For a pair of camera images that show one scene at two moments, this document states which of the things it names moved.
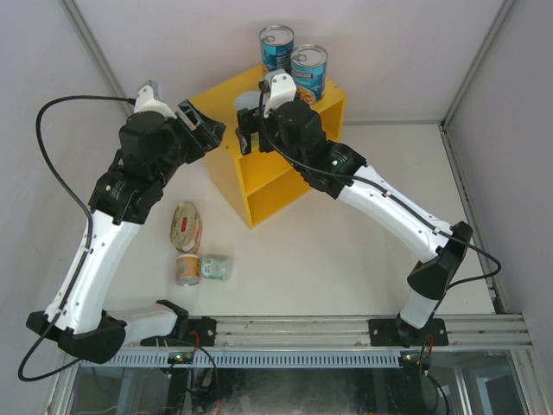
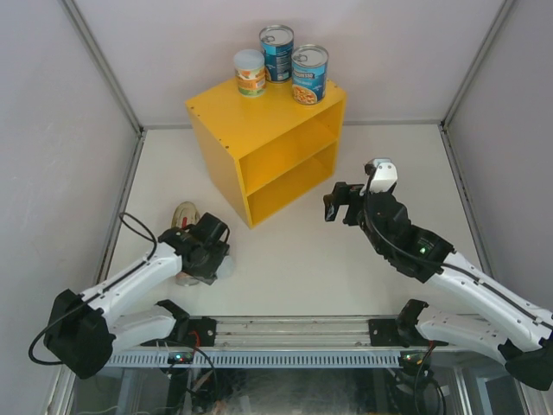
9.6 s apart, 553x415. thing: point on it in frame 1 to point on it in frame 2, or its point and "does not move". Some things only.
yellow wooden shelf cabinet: (261, 183) does not move
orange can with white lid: (251, 100) to (250, 65)
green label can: (219, 267) does not move
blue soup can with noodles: (308, 66) does not move
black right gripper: (248, 121) to (342, 191)
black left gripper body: (186, 145) to (214, 253)
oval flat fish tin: (186, 227) does not move
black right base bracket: (393, 332) does not move
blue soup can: (276, 47) does not move
